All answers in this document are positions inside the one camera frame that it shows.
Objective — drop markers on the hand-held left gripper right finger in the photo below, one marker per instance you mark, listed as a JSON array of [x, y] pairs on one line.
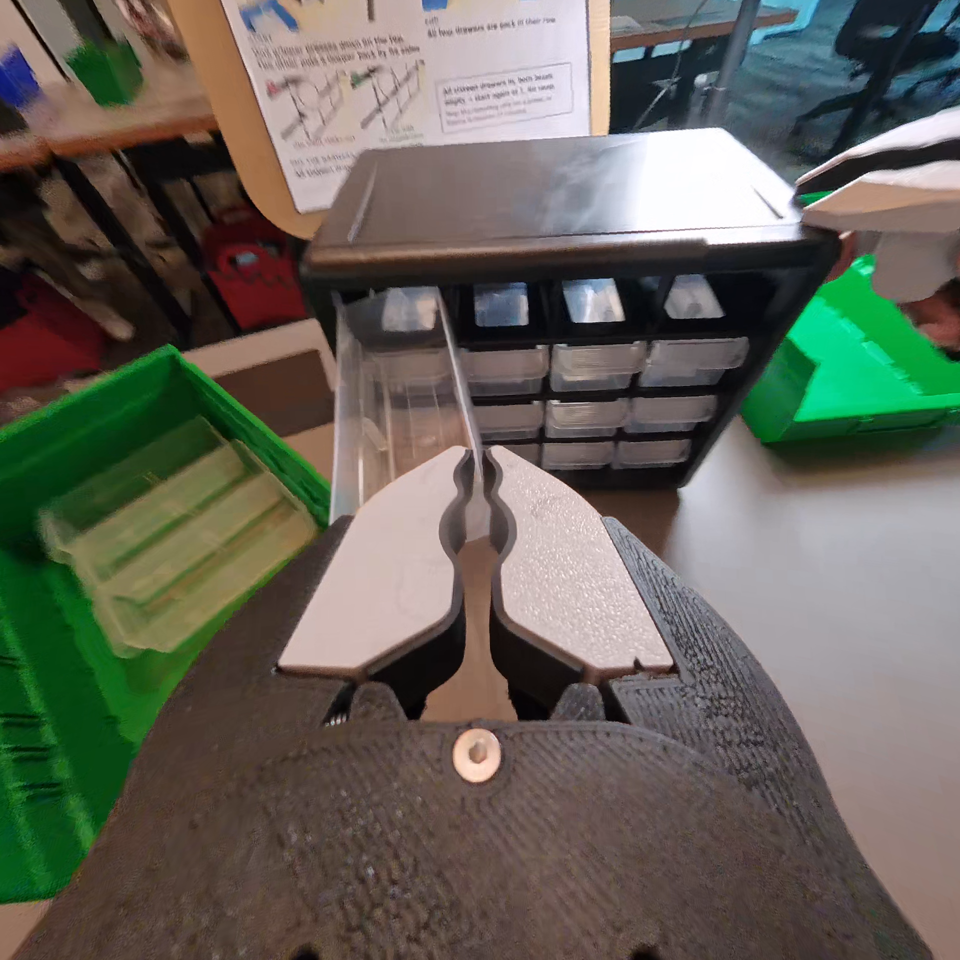
[[577, 585]]

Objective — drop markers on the green plastic bin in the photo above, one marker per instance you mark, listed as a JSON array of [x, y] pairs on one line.
[[45, 675], [847, 375]]

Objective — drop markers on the red bag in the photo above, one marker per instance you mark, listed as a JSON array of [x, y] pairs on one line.
[[255, 270]]

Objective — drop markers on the black drawer cabinet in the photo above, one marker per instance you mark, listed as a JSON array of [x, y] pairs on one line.
[[562, 195]]

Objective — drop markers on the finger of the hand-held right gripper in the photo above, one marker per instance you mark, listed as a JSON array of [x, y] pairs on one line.
[[885, 146], [900, 199]]

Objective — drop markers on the white desk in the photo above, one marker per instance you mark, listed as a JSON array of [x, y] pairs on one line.
[[825, 600]]

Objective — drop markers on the red floor container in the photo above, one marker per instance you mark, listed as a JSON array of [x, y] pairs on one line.
[[45, 337]]

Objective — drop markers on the printed instruction sheet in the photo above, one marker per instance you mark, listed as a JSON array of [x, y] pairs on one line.
[[420, 82]]

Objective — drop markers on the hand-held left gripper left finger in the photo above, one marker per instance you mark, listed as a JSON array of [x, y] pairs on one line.
[[375, 585]]

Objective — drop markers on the person's right hand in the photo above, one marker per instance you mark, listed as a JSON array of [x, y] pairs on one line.
[[937, 319]]

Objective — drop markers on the small green box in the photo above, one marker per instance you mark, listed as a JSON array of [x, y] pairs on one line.
[[105, 71]]

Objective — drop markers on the small blue box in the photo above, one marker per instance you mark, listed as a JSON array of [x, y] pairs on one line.
[[16, 79]]

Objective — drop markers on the clear plastic drawer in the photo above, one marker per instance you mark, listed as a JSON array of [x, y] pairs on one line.
[[390, 420], [202, 585], [135, 480]]

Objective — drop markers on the wooden side table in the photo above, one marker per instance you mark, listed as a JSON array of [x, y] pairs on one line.
[[112, 124]]

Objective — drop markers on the set of clear cabinet drawers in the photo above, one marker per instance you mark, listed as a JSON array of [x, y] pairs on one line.
[[592, 367]]

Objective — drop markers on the instruction sheet on board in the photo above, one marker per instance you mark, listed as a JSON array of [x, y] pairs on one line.
[[225, 120]]

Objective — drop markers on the brown background table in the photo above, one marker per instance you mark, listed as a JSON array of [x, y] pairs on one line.
[[675, 30]]

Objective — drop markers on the black office chair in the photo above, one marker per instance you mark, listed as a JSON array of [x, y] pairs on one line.
[[885, 52]]

